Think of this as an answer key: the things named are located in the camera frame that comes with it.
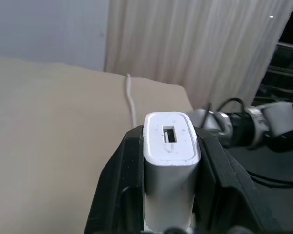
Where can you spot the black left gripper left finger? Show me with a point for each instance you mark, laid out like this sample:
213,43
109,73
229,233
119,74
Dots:
117,180

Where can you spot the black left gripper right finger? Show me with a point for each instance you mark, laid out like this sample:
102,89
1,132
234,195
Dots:
224,185

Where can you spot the white USB charger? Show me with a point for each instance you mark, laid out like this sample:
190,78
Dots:
169,156

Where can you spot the dark metal railing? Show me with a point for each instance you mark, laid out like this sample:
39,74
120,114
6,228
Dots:
282,70

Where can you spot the white curtain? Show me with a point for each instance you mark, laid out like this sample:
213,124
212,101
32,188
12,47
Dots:
193,48

